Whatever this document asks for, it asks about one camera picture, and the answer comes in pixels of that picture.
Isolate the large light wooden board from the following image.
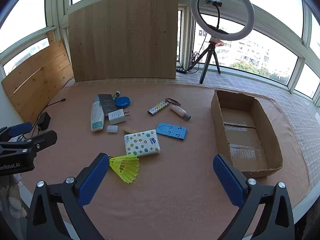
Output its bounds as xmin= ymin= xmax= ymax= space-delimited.
xmin=68 ymin=0 xmax=179 ymax=82

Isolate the person's left hand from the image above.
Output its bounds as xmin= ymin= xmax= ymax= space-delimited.
xmin=0 ymin=174 xmax=27 ymax=219

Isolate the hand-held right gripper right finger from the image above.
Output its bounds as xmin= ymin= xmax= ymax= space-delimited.
xmin=213 ymin=154 xmax=295 ymax=240

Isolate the black charging cable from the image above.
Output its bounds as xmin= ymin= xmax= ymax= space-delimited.
xmin=30 ymin=98 xmax=67 ymax=140

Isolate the patterned lighter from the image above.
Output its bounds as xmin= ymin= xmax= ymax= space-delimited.
xmin=147 ymin=100 xmax=168 ymax=116

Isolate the black ring light cable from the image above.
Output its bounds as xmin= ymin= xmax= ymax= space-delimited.
xmin=187 ymin=51 xmax=201 ymax=74

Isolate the pink bottle with grey cap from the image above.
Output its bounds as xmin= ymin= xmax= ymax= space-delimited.
xmin=170 ymin=104 xmax=192 ymax=121

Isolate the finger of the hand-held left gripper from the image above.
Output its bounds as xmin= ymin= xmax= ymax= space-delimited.
xmin=0 ymin=122 xmax=33 ymax=142
xmin=0 ymin=130 xmax=58 ymax=155

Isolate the cardboard box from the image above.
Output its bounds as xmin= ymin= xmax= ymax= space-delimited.
xmin=210 ymin=89 xmax=283 ymax=178

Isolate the dark grey box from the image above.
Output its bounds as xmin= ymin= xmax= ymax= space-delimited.
xmin=98 ymin=94 xmax=118 ymax=117

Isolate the black power adapter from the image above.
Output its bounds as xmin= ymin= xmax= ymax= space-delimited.
xmin=37 ymin=112 xmax=51 ymax=131

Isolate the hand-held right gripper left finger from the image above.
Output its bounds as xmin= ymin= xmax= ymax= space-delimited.
xmin=26 ymin=152 xmax=109 ymax=240

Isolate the black gooseneck phone holder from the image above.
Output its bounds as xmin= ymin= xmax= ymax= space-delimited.
xmin=203 ymin=0 xmax=229 ymax=35

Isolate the yellow plastic shuttlecock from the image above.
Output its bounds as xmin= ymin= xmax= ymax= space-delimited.
xmin=109 ymin=154 xmax=140 ymax=184

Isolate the star print tissue packet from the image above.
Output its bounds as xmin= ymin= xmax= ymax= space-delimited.
xmin=124 ymin=129 xmax=161 ymax=157

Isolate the white checked mat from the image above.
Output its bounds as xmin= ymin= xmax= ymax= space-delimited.
xmin=175 ymin=70 xmax=320 ymax=205

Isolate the white window frame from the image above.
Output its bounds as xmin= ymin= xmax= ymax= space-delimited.
xmin=0 ymin=0 xmax=320 ymax=98

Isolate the white charger plug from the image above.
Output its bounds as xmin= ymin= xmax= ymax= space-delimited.
xmin=108 ymin=109 xmax=131 ymax=125

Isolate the blue phone stand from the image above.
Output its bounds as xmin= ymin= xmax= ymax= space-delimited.
xmin=156 ymin=122 xmax=187 ymax=140

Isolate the pine wood panel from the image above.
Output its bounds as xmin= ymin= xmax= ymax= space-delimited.
xmin=1 ymin=27 xmax=75 ymax=123

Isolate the blue round tape measure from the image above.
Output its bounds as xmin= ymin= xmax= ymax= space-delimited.
xmin=115 ymin=96 xmax=131 ymax=108

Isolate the white lotion bottle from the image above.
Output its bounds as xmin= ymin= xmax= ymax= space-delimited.
xmin=90 ymin=97 xmax=105 ymax=132

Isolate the white ring light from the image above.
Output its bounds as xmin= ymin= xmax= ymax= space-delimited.
xmin=190 ymin=0 xmax=255 ymax=42

